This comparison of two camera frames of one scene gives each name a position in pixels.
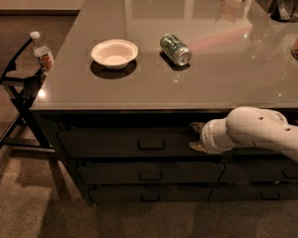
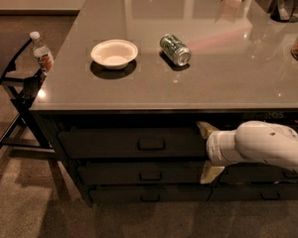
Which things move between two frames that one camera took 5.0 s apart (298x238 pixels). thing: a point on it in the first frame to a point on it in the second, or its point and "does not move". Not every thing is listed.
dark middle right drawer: [263, 172] does not move
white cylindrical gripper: [208, 137] to [214, 148]
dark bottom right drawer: [258, 192] does not move
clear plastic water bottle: [43, 53] does not move
